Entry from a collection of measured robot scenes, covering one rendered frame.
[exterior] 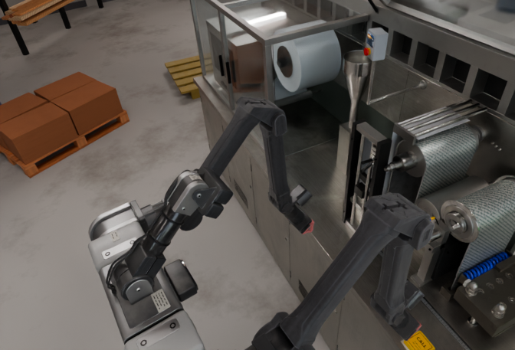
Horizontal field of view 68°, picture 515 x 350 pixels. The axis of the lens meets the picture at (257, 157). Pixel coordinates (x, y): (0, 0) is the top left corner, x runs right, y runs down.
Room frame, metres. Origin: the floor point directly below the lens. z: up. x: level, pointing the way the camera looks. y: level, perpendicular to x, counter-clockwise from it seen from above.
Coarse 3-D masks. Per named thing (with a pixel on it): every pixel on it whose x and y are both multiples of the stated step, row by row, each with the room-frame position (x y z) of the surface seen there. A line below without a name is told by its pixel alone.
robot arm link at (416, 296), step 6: (408, 282) 0.60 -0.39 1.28; (408, 288) 0.59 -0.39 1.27; (414, 288) 0.58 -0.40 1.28; (372, 294) 0.58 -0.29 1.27; (408, 294) 0.57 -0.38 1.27; (414, 294) 0.57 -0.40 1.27; (420, 294) 0.57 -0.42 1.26; (408, 300) 0.56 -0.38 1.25; (414, 300) 0.56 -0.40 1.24; (408, 306) 0.55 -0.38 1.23; (414, 306) 0.56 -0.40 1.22; (396, 318) 0.50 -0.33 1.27; (402, 318) 0.52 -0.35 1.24; (396, 324) 0.51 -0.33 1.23
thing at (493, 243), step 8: (512, 224) 0.84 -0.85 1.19; (496, 232) 0.81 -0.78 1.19; (504, 232) 0.83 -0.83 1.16; (512, 232) 0.85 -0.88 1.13; (480, 240) 0.78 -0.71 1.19; (488, 240) 0.80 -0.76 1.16; (496, 240) 0.82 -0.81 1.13; (504, 240) 0.84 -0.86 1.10; (472, 248) 0.78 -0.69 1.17; (480, 248) 0.79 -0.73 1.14; (488, 248) 0.81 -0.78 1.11; (496, 248) 0.83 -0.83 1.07; (504, 248) 0.85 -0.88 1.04; (464, 256) 0.77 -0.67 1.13; (472, 256) 0.78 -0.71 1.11; (480, 256) 0.80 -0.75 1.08; (488, 256) 0.82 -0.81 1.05; (464, 264) 0.77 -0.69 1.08; (472, 264) 0.79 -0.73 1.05
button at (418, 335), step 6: (414, 336) 0.61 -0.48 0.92; (420, 336) 0.61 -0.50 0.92; (408, 342) 0.60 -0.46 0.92; (414, 342) 0.59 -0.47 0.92; (420, 342) 0.59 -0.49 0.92; (426, 342) 0.59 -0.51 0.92; (408, 348) 0.58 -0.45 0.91; (414, 348) 0.57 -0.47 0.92; (420, 348) 0.57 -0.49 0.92; (426, 348) 0.57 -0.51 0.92; (432, 348) 0.57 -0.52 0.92
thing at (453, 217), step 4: (452, 212) 0.84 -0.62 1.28; (456, 212) 0.83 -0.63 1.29; (448, 216) 0.84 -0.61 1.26; (452, 216) 0.83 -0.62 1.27; (456, 216) 0.82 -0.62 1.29; (460, 216) 0.82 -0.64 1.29; (448, 220) 0.84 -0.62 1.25; (452, 220) 0.83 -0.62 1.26; (456, 220) 0.81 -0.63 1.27; (460, 220) 0.80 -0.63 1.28; (464, 220) 0.80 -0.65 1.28; (448, 224) 0.83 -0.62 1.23; (452, 224) 0.82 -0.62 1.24; (460, 224) 0.80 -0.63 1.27; (464, 224) 0.79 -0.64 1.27; (460, 228) 0.79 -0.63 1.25; (464, 228) 0.79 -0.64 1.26; (456, 232) 0.80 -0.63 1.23; (460, 232) 0.79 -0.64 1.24
